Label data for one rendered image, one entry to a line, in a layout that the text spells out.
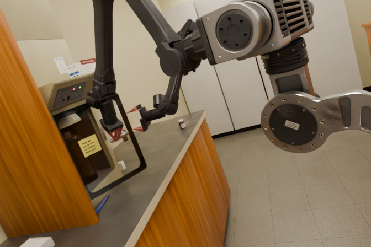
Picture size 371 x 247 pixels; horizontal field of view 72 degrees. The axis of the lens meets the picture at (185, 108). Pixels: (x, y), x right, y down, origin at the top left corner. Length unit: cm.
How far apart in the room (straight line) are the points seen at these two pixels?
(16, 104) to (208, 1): 327
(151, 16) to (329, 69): 351
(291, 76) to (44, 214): 109
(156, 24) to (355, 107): 58
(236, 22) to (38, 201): 103
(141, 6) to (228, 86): 329
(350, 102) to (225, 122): 344
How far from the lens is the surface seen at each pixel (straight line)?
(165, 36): 74
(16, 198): 133
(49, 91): 111
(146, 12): 79
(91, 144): 119
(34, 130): 110
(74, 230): 120
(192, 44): 67
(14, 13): 129
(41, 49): 129
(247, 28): 60
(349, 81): 419
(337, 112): 81
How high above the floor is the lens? 143
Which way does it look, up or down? 11 degrees down
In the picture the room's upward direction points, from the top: 20 degrees counter-clockwise
